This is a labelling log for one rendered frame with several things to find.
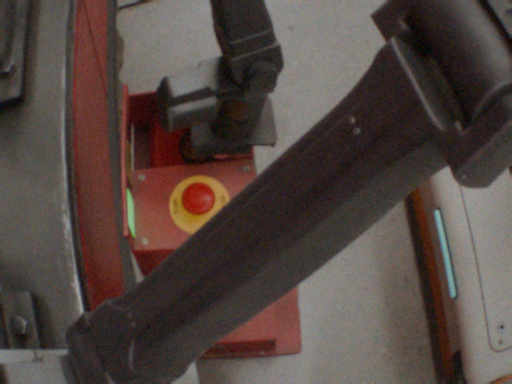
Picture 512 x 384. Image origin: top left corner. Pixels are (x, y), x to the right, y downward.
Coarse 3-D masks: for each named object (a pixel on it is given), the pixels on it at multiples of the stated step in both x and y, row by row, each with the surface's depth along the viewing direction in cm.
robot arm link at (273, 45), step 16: (224, 0) 95; (240, 0) 96; (256, 0) 97; (224, 16) 98; (240, 16) 98; (256, 16) 99; (224, 32) 100; (240, 32) 100; (256, 32) 101; (272, 32) 102; (224, 48) 104; (240, 48) 102; (256, 48) 103; (272, 48) 103; (240, 64) 104; (240, 80) 107
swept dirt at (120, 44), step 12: (120, 36) 218; (120, 48) 217; (120, 60) 215; (120, 84) 213; (120, 96) 212; (120, 108) 211; (120, 120) 209; (120, 132) 208; (120, 144) 207; (120, 156) 207
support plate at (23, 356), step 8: (0, 352) 91; (8, 352) 91; (16, 352) 91; (24, 352) 91; (32, 352) 91; (40, 352) 91; (48, 352) 91; (56, 352) 91; (64, 352) 91; (0, 360) 90; (8, 360) 90; (16, 360) 90; (24, 360) 90; (192, 368) 91; (184, 376) 90; (192, 376) 90
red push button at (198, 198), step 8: (192, 184) 118; (200, 184) 118; (184, 192) 118; (192, 192) 117; (200, 192) 117; (208, 192) 117; (184, 200) 117; (192, 200) 117; (200, 200) 117; (208, 200) 117; (192, 208) 117; (200, 208) 117; (208, 208) 117
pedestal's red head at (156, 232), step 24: (144, 96) 123; (144, 120) 130; (144, 144) 131; (168, 144) 127; (144, 168) 130; (168, 168) 122; (192, 168) 122; (216, 168) 122; (240, 168) 122; (144, 192) 121; (168, 192) 121; (144, 216) 120; (168, 216) 120; (144, 240) 118; (168, 240) 118; (144, 264) 123
